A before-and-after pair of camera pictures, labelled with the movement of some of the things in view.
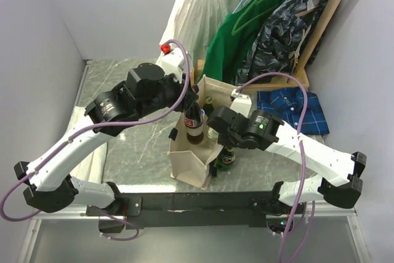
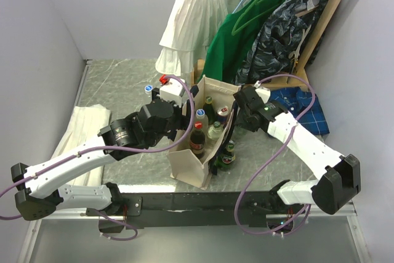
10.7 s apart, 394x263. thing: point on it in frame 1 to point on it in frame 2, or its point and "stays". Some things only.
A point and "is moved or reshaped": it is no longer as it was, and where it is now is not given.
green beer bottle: [224, 162] stays
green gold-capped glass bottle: [208, 107] stays
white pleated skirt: [199, 12] stays
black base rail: [143, 211] stays
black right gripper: [225, 140] to [241, 122]
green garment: [233, 33] stays
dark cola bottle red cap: [194, 121] is moved or reshaped
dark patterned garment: [291, 35] stays
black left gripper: [180, 87] to [182, 119]
